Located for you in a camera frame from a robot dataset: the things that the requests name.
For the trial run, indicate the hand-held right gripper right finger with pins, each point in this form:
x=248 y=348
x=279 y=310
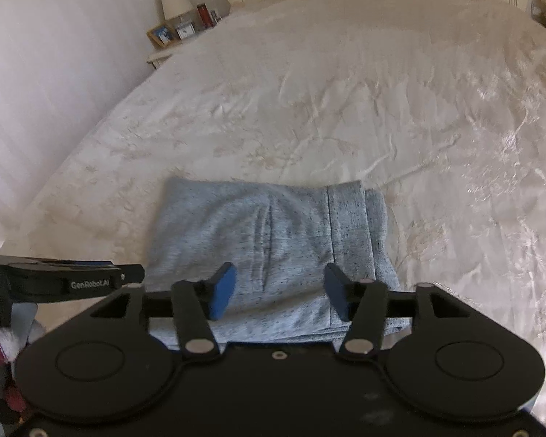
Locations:
x=339 y=293

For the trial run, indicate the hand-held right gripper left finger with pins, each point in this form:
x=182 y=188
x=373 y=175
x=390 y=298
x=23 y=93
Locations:
x=223 y=293

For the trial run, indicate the light blue-grey pants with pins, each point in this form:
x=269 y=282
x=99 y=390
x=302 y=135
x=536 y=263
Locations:
x=277 y=236

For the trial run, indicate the white embroidered bedspread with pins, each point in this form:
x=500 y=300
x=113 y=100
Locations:
x=346 y=100

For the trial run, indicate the white nightstand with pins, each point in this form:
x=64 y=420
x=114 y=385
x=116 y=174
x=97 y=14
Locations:
x=161 y=57

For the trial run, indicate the small table clock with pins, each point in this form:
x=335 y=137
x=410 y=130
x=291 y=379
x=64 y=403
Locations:
x=186 y=31

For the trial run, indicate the wooden photo frame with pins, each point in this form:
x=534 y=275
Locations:
x=160 y=35

